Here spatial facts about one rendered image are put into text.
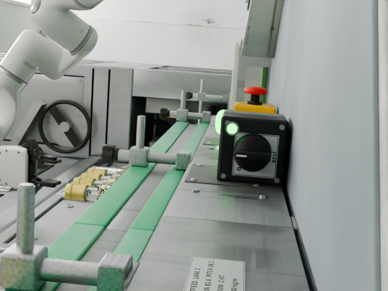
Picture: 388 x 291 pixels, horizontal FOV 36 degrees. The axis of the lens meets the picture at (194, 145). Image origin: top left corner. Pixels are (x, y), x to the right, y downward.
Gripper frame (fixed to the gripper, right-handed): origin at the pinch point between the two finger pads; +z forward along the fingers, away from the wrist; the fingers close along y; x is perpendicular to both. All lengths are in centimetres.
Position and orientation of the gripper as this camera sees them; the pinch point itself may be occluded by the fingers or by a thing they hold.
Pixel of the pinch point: (51, 171)
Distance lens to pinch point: 146.7
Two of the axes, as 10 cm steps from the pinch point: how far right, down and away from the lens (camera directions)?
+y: 0.7, -9.8, -1.8
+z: 9.4, 1.2, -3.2
